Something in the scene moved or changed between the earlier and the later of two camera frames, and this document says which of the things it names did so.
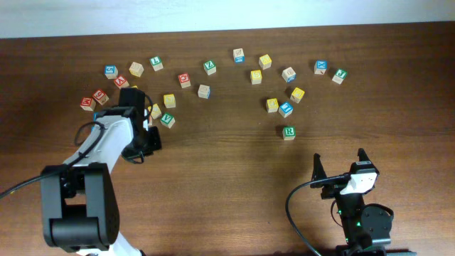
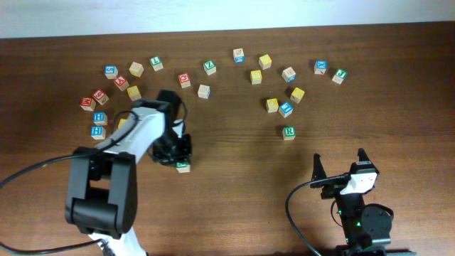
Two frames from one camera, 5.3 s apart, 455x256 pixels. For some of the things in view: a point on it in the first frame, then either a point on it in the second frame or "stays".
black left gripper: (155, 144) to (180, 156)
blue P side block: (204, 92) stays
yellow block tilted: (297, 94) stays
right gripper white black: (331, 188) stays
